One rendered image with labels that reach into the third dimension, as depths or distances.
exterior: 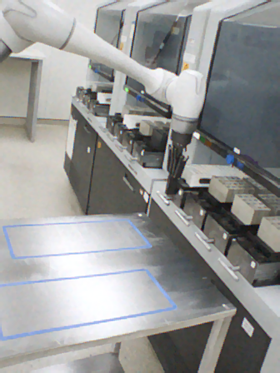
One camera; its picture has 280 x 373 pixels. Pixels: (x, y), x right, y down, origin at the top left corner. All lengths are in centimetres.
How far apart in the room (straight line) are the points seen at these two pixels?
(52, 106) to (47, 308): 423
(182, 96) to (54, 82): 359
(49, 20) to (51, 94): 376
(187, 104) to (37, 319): 86
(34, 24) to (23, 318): 74
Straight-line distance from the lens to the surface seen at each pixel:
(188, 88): 135
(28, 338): 73
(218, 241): 125
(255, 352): 117
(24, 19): 114
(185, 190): 145
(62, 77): 485
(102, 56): 121
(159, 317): 81
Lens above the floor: 133
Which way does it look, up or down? 21 degrees down
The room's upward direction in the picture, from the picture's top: 10 degrees clockwise
